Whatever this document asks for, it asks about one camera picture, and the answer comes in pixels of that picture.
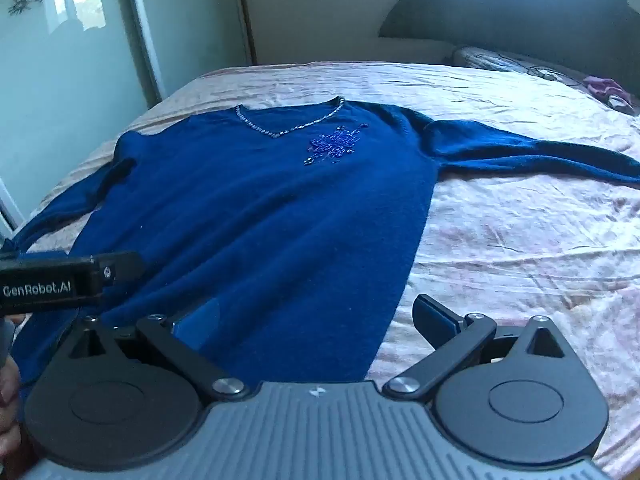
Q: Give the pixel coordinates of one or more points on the patterned pillow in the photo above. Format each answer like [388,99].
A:
[520,65]

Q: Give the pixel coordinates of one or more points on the purple cloth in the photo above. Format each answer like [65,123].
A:
[606,87]

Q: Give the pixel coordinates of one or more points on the frosted glass wardrobe door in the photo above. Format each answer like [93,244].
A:
[65,85]

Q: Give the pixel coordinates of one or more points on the person's left hand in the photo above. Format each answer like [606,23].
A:
[7,385]

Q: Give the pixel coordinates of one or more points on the flower decal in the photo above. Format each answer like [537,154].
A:
[24,0]

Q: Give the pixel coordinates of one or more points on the silver wardrobe door frame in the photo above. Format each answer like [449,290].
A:
[142,25]

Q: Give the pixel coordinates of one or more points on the wooden door trim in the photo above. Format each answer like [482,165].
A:
[245,10]

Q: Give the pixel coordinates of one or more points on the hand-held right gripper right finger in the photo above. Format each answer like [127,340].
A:
[434,316]

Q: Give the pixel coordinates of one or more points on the blue towel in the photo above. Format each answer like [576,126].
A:
[260,220]

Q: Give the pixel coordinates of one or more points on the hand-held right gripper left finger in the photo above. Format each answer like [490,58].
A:
[200,327]

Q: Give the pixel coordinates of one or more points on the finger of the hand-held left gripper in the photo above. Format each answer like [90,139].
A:
[117,271]

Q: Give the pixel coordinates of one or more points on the bed with pink sheet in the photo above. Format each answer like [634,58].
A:
[510,240]

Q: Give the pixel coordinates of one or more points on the dark pillow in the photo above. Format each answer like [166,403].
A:
[510,5]

